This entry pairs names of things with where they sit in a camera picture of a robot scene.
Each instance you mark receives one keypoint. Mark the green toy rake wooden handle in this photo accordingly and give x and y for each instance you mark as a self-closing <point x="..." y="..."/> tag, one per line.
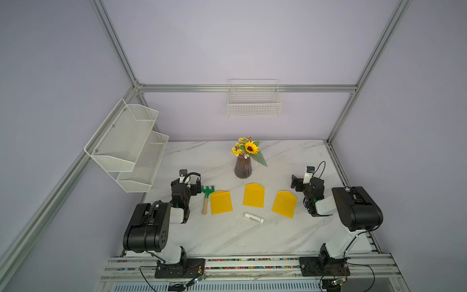
<point x="206" y="190"/>

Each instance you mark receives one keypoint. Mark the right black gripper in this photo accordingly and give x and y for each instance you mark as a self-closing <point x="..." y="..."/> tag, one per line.
<point x="299" y="183"/>

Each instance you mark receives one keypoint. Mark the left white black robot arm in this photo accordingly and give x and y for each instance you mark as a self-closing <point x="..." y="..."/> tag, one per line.
<point x="148" y="229"/>

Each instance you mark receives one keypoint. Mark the white glue stick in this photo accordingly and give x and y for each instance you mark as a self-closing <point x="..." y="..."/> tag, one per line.
<point x="253" y="217"/>

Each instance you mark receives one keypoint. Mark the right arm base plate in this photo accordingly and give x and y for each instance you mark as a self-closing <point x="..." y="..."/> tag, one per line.
<point x="314" y="266"/>

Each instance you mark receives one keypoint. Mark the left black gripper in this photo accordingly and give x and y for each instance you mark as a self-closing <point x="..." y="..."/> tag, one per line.
<point x="193" y="190"/>

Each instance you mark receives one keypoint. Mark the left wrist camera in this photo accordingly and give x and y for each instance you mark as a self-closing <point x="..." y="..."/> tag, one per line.
<point x="183" y="174"/>

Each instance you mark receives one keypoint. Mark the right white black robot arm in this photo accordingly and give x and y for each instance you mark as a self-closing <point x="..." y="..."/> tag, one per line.
<point x="357" y="211"/>

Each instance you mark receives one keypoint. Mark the yellow envelope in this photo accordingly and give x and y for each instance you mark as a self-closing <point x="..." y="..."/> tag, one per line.
<point x="284" y="204"/>
<point x="254" y="195"/>
<point x="221" y="202"/>

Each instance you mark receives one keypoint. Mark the white two-tier mesh shelf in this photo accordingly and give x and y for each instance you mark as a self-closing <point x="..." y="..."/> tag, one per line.
<point x="128" y="147"/>

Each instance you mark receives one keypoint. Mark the white wire wall basket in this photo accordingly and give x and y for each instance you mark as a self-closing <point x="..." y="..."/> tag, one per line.
<point x="254" y="98"/>

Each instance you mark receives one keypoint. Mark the brown ribbed vase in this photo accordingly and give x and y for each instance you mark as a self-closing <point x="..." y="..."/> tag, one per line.
<point x="243" y="168"/>

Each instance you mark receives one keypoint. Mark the sunflower bouquet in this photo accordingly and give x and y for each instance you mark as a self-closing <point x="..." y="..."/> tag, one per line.
<point x="246" y="149"/>

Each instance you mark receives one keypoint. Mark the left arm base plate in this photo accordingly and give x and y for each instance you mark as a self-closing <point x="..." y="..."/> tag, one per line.
<point x="178" y="269"/>

